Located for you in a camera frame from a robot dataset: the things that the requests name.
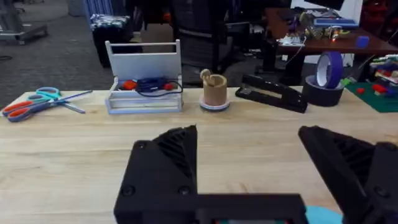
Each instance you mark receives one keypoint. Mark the orange and blue scissors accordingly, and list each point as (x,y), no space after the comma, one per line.
(21,112)

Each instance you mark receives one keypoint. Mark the flat blue box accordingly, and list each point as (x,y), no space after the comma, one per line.
(335,22)

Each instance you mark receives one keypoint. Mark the heap of small parts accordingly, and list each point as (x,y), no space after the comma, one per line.
(320,31)

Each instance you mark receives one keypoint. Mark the brown wooden desk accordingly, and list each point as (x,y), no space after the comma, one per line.
(326,47)

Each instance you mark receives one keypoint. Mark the black stool with patterned cloth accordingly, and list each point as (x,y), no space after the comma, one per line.
(110,37)

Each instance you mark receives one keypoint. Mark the white tape roll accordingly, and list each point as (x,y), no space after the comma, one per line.
(214,107)

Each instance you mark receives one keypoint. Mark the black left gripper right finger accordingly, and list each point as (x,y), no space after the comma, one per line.
(357,174)

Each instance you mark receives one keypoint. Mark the black tape roll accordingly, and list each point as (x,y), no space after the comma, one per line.
(321,96)

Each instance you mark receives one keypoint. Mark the blue cube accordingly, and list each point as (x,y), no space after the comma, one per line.
(362,41)

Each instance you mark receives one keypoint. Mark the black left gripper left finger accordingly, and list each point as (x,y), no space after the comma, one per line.
(158,174)

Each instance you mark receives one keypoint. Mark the green board with toy blocks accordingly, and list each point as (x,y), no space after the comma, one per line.
(381,99)

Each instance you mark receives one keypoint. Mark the black stapler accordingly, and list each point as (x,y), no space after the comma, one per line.
(276,95)

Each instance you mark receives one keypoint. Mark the light blue plate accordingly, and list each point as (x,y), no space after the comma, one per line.
(323,216)

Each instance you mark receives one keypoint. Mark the white box with tools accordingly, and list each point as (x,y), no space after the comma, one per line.
(144,63)

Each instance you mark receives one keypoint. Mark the purple tape roll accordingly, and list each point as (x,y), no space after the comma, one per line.
(335,70)

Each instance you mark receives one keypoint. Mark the tan cylinder holder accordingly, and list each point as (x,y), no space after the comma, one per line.
(215,91)

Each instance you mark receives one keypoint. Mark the black office chair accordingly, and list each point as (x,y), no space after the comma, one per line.
(199,46)

